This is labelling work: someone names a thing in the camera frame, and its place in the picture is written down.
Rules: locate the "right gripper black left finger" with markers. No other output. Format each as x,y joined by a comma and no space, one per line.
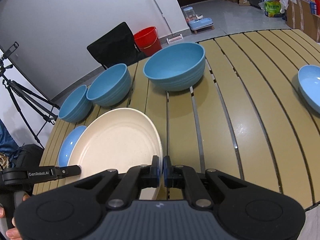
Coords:
134,180

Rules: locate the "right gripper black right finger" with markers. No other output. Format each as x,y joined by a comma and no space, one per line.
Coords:
188,181

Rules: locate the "cream white plate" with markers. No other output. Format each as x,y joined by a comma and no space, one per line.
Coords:
119,139

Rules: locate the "small blue bowl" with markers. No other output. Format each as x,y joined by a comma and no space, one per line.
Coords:
76,106

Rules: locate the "medium blue bowl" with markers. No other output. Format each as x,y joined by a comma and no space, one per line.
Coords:
111,86

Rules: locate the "large blue bowl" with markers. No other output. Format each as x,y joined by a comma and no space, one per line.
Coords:
176,67

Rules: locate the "person's left hand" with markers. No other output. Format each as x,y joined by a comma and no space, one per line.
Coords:
13,219

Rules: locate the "small blue saucer plate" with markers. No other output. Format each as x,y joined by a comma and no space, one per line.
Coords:
68,145

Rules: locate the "white mop with pole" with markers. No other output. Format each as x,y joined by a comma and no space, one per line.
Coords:
173,37

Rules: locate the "red plastic bucket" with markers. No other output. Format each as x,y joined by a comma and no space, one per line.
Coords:
147,41

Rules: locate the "black folding chair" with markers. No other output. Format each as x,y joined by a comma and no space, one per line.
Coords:
116,46

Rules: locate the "blue pet feeder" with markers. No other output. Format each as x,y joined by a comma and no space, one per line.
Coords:
197,22

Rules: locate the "green yellow bag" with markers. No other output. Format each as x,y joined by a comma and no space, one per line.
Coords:
272,9

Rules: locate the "large cardboard box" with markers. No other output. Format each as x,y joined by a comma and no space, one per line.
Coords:
299,16

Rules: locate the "black camera tripod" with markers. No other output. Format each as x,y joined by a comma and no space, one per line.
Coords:
42,106

